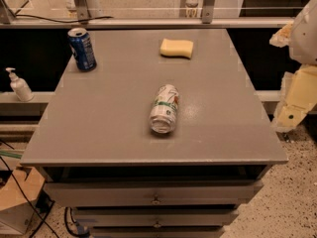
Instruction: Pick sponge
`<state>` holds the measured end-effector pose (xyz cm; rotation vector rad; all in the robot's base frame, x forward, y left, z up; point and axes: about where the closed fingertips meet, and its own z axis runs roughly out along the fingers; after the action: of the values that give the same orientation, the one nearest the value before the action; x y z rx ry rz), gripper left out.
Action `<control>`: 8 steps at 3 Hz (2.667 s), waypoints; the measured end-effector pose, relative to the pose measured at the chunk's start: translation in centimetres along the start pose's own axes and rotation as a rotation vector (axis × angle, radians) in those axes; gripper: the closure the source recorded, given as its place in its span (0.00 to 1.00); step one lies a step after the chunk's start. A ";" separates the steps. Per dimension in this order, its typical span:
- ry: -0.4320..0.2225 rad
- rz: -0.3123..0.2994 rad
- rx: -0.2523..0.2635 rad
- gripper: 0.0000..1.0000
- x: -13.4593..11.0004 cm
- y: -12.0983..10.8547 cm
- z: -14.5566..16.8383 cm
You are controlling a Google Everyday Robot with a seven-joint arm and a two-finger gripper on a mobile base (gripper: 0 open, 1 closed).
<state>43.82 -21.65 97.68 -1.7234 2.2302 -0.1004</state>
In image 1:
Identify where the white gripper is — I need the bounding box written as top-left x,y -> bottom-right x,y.
269,23 -> 317,132

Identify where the yellow sponge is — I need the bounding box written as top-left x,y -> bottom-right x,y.
159,39 -> 194,59

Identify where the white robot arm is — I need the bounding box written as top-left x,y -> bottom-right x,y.
269,0 -> 317,133

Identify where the white green crushed can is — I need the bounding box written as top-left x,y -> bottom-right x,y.
150,84 -> 179,134

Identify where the grey drawer cabinet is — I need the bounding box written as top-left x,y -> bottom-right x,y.
22,29 -> 287,238

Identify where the blue soda can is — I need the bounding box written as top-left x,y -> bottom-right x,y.
67,28 -> 97,71

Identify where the white pump bottle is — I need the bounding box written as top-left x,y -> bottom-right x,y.
6,67 -> 34,102

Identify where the cardboard box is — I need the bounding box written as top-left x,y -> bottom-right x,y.
0,168 -> 45,235

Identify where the metal railing frame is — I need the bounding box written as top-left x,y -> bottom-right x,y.
0,0 -> 294,29

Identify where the black floor cable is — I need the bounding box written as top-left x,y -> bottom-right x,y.
0,139 -> 60,238

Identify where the black cable on shelf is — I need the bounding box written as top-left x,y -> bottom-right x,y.
13,13 -> 115,24

